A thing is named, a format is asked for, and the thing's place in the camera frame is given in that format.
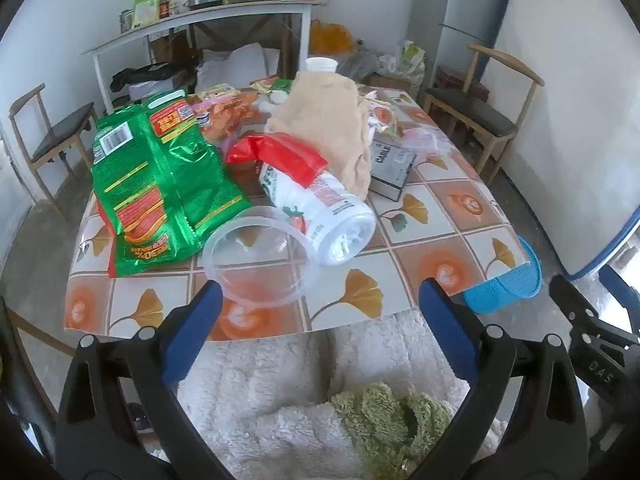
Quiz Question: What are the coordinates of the beige cloth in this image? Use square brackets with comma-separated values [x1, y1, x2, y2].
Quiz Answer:
[263, 71, 373, 201]

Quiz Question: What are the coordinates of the red plastic wrapper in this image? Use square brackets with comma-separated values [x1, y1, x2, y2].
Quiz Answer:
[225, 132, 328, 188]

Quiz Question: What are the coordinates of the green fluffy cloth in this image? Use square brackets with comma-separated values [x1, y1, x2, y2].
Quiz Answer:
[330, 382, 453, 480]

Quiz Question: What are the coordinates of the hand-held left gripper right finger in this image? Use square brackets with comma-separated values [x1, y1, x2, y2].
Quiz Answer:
[405, 278, 588, 480]

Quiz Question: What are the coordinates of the brown cardboard box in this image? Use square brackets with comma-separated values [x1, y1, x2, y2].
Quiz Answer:
[150, 32, 193, 63]

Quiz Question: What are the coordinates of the white fluffy robe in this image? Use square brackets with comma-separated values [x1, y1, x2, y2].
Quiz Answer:
[150, 307, 506, 480]

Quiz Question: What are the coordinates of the wooden chair dark seat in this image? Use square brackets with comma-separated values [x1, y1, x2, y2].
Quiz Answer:
[9, 83, 99, 221]
[424, 43, 545, 186]

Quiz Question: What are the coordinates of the blue plastic basket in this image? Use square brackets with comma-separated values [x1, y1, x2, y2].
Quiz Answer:
[462, 234, 543, 315]

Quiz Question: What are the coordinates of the flat cardboard box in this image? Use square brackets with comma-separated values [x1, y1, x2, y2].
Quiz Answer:
[367, 74, 416, 91]

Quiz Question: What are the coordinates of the orange pink snack bag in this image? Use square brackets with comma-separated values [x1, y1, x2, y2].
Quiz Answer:
[192, 92, 273, 143]

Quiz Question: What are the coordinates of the white green plastic bag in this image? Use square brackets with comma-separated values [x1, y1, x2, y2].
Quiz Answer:
[380, 40, 428, 78]

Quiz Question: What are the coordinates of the black bag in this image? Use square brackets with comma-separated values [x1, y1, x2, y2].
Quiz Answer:
[110, 62, 173, 93]

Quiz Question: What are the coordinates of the grey refrigerator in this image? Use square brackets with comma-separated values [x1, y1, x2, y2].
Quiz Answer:
[439, 0, 516, 81]

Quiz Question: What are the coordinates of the dark wooden stool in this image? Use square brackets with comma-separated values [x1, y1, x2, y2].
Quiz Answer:
[435, 66, 491, 103]

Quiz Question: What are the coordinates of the clear plastic container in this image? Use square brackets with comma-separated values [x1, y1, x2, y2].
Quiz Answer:
[202, 205, 321, 308]

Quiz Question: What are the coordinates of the grey cable box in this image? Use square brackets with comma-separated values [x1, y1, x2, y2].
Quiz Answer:
[369, 130, 418, 201]

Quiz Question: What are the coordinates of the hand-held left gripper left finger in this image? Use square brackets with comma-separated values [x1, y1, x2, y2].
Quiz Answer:
[56, 280, 236, 480]

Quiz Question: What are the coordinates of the white packet orange print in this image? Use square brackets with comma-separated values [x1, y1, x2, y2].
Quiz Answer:
[367, 100, 401, 138]

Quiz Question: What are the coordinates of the white side table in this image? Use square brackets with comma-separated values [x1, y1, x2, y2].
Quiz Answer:
[80, 0, 328, 116]

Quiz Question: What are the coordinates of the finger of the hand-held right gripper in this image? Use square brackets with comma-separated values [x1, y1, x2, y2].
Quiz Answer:
[549, 275, 601, 328]
[599, 265, 640, 333]

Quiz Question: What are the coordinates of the grey plastic bag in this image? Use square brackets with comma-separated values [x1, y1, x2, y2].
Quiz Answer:
[340, 52, 381, 81]

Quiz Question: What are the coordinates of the small orange snack packet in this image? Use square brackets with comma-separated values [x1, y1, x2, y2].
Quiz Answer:
[250, 77, 296, 96]

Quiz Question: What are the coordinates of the white board blue edge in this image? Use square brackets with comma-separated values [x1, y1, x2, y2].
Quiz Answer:
[492, 0, 640, 281]

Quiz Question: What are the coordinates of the white bottle red cap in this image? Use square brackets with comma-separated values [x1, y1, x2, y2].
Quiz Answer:
[258, 157, 377, 267]

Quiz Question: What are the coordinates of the yellow plastic bag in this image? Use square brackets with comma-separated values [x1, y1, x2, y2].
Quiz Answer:
[309, 19, 355, 56]

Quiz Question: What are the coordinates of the green packet on shelf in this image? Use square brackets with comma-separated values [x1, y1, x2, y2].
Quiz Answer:
[131, 0, 162, 28]

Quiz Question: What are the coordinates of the green snack bag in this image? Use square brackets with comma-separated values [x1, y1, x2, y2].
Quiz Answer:
[91, 89, 252, 279]

